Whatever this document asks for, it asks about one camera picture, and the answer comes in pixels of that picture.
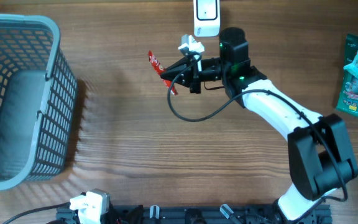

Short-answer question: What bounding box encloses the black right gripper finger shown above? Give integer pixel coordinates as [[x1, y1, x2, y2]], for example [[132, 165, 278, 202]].
[[160, 67, 193, 88], [166, 55, 194, 71]]

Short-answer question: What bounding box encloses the red Nescafe coffee stick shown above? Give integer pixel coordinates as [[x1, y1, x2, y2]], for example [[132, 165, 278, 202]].
[[148, 50, 172, 88]]

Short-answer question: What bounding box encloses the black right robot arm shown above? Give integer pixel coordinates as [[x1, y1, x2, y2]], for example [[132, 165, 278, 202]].
[[160, 27, 358, 223]]

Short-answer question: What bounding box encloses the white barcode scanner box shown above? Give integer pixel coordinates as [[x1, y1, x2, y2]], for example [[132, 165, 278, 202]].
[[193, 0, 221, 37]]

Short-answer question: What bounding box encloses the grey plastic mesh basket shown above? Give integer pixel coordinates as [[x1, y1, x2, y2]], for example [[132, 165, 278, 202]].
[[0, 14, 78, 190]]

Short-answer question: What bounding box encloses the black right camera cable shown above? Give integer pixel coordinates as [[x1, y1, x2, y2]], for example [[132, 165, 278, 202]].
[[166, 52, 349, 215]]

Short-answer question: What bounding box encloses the black camera cable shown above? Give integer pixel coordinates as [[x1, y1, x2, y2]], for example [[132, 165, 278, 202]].
[[3, 202, 71, 224], [166, 52, 349, 215]]

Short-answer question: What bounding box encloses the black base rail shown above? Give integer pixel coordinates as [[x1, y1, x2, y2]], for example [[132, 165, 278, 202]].
[[49, 204, 333, 224]]

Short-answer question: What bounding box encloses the black left camera cable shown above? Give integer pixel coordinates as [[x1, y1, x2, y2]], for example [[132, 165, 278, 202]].
[[3, 202, 71, 224]]

